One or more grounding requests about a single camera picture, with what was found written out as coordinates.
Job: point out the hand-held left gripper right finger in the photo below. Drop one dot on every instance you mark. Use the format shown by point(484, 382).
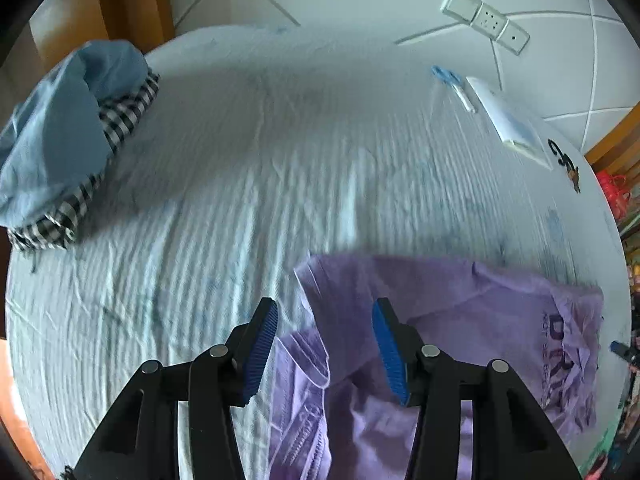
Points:
point(389, 355)

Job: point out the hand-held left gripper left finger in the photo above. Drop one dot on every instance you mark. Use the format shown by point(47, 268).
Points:
point(260, 355)

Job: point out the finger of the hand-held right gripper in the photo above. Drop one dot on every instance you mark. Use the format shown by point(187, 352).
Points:
point(620, 348)

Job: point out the purple printed shirt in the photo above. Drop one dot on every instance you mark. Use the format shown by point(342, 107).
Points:
point(440, 310)

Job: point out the red plastic bag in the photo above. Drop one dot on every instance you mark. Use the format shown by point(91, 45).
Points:
point(612, 190)

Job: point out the white ribbed bed sheet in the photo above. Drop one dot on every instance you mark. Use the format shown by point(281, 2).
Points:
point(280, 160)

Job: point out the white booklet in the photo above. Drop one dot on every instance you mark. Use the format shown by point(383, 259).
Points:
point(507, 117)

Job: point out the black white checkered garment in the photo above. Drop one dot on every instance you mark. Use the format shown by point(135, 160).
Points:
point(125, 110)

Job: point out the blue cloth garment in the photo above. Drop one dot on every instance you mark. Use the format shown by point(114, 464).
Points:
point(52, 130)

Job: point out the white wall switch panel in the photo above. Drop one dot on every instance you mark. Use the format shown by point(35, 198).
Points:
point(484, 19)

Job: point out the wooden door frame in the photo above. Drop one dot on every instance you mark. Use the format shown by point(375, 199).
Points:
point(125, 0)

